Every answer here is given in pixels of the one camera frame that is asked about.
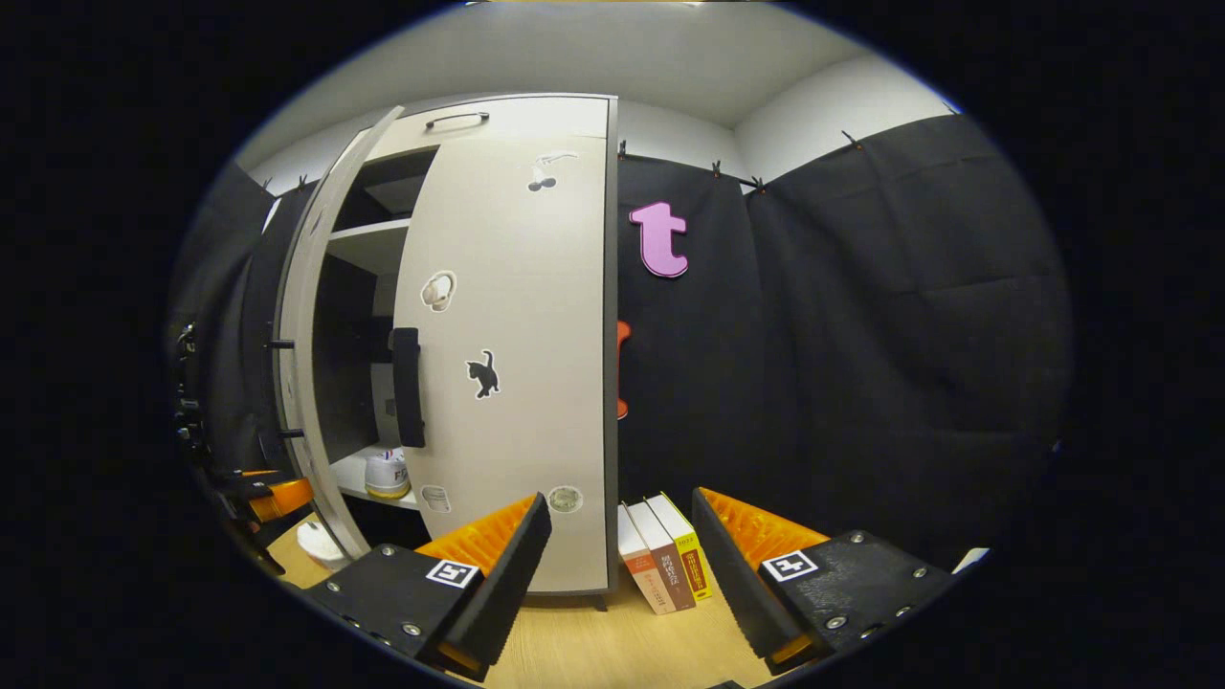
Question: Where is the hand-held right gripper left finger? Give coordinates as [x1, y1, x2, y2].
[304, 493, 554, 682]

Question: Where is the black left door handle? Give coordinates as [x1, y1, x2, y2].
[258, 337, 307, 443]

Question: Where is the black backdrop cloth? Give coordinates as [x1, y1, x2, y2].
[167, 115, 1073, 575]

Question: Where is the yellow book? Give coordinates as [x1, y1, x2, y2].
[646, 493, 714, 602]

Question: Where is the white round container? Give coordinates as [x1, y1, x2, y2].
[297, 522, 347, 567]

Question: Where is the red and white book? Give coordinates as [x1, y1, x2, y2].
[617, 502, 676, 615]

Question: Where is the white and grey shoe cabinet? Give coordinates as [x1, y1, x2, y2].
[311, 93, 621, 611]

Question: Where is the brown book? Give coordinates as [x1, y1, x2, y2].
[627, 498, 697, 611]

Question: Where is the white canvas shoe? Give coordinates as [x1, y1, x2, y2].
[366, 445, 412, 500]

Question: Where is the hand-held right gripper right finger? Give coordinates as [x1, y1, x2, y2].
[691, 486, 956, 671]

